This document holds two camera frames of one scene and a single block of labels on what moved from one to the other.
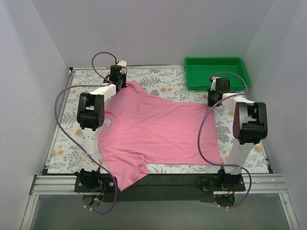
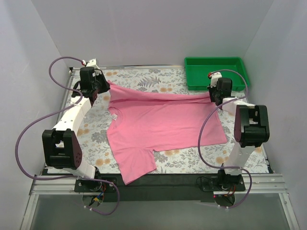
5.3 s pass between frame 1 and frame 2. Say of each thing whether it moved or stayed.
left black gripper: moved
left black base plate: stayed
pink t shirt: moved
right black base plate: stayed
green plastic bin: stayed
